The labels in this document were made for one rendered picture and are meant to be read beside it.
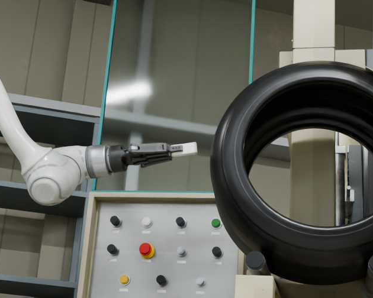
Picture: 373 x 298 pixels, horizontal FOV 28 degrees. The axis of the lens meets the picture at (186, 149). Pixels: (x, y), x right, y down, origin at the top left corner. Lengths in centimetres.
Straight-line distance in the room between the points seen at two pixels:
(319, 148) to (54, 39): 349
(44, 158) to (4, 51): 353
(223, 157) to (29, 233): 323
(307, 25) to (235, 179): 76
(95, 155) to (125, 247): 63
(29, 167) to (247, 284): 61
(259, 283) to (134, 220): 93
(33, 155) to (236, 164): 51
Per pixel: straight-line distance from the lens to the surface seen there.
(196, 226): 253
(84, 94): 519
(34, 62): 536
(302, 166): 220
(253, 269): 176
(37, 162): 188
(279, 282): 209
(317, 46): 236
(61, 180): 185
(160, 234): 254
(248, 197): 178
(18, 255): 492
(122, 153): 199
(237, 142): 183
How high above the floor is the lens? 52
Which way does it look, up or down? 21 degrees up
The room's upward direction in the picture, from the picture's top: 4 degrees clockwise
